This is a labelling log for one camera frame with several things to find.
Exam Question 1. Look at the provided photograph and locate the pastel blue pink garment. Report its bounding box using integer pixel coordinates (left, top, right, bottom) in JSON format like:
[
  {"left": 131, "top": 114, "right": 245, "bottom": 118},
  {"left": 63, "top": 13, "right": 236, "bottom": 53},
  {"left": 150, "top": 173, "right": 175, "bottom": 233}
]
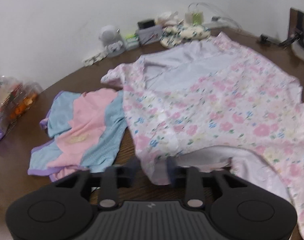
[{"left": 27, "top": 88, "right": 127, "bottom": 182}]

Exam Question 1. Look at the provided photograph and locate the wooden chair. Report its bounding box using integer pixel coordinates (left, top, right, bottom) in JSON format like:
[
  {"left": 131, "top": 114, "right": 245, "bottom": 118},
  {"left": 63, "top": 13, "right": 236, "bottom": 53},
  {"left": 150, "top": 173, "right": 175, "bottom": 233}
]
[{"left": 288, "top": 7, "right": 304, "bottom": 63}]

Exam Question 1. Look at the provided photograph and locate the pink floral garment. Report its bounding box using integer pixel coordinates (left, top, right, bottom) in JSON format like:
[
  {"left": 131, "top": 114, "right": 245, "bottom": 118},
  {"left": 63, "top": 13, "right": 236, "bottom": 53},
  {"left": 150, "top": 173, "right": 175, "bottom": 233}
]
[{"left": 100, "top": 31, "right": 304, "bottom": 240}]

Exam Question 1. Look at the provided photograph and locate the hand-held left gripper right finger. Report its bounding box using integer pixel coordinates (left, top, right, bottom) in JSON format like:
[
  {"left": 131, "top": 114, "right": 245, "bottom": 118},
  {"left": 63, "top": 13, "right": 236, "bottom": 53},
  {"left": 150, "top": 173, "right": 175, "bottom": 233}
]
[{"left": 167, "top": 156, "right": 250, "bottom": 210}]

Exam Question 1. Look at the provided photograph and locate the grey tin box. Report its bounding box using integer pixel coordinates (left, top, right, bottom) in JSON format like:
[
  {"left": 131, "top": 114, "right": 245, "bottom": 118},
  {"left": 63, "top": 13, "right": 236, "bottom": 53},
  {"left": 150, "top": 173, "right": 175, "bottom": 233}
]
[{"left": 135, "top": 25, "right": 165, "bottom": 46}]

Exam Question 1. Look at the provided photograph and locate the green spray bottle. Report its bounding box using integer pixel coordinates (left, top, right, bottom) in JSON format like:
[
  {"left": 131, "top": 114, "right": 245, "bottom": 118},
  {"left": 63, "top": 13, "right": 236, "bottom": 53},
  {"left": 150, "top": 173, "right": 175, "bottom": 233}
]
[{"left": 191, "top": 11, "right": 204, "bottom": 26}]

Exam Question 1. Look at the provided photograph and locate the green white small box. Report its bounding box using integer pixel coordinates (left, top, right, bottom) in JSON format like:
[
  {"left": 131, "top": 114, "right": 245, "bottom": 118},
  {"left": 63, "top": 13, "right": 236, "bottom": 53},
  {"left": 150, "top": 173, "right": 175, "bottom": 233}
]
[{"left": 125, "top": 32, "right": 140, "bottom": 50}]

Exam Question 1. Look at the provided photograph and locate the small black box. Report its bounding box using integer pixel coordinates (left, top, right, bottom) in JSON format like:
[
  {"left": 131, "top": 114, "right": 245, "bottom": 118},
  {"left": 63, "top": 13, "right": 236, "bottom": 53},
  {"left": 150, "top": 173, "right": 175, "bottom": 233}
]
[{"left": 137, "top": 18, "right": 156, "bottom": 29}]

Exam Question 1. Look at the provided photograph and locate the clear plastic snack bag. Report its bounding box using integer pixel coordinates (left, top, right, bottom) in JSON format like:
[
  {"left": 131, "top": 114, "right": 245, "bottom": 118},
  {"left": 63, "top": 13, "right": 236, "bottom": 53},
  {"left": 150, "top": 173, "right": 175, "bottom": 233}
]
[{"left": 0, "top": 72, "right": 43, "bottom": 120}]

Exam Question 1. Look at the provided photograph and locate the white bag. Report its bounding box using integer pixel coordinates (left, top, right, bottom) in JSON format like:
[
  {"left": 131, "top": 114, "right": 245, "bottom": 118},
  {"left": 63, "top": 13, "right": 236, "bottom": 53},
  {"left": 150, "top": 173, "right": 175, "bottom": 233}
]
[{"left": 292, "top": 44, "right": 304, "bottom": 66}]

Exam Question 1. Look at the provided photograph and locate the white power strip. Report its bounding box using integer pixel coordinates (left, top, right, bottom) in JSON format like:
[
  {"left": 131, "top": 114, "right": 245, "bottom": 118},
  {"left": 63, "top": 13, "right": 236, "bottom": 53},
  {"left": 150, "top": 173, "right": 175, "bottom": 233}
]
[{"left": 204, "top": 21, "right": 233, "bottom": 30}]

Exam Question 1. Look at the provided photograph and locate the white robot speaker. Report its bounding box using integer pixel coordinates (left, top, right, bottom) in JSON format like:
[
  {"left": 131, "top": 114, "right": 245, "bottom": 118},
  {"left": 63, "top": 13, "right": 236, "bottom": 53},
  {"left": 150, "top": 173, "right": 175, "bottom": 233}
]
[{"left": 99, "top": 24, "right": 125, "bottom": 57}]

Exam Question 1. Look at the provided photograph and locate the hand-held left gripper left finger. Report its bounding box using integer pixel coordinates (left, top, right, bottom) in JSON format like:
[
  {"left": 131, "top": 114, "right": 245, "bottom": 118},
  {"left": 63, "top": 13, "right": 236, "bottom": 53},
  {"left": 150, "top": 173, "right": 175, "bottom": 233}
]
[{"left": 54, "top": 159, "right": 140, "bottom": 210}]

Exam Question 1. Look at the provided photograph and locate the clear container of oranges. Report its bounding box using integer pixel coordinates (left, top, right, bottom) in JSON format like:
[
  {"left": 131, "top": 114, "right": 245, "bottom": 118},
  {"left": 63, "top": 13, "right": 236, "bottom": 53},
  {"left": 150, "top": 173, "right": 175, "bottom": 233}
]
[{"left": 6, "top": 89, "right": 40, "bottom": 121}]

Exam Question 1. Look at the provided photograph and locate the white plug cable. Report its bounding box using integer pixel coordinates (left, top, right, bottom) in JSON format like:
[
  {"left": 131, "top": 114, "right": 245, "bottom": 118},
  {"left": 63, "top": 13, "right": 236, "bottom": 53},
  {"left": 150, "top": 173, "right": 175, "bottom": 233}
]
[{"left": 211, "top": 16, "right": 242, "bottom": 33}]

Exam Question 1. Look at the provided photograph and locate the crumpled white tissue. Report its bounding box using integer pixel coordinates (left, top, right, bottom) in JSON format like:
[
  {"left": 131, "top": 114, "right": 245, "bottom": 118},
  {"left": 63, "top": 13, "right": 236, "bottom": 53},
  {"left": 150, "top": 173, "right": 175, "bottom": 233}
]
[{"left": 156, "top": 11, "right": 180, "bottom": 27}]

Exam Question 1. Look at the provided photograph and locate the cream green floral cloth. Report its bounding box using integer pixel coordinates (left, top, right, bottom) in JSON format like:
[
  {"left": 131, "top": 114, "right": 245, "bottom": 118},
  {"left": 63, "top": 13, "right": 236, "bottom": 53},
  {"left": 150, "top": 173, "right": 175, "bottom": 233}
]
[{"left": 160, "top": 22, "right": 212, "bottom": 48}]

